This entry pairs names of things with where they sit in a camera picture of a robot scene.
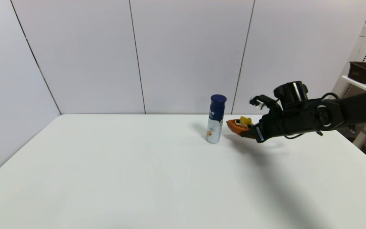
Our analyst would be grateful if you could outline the white bottle with blue cap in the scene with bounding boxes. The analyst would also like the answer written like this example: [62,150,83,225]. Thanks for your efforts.
[206,94,227,144]

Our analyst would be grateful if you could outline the triangle waffle bread with fruit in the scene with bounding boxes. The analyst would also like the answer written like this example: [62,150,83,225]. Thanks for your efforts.
[226,116,256,137]

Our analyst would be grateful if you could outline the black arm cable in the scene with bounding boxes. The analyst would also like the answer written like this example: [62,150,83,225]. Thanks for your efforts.
[284,92,340,140]

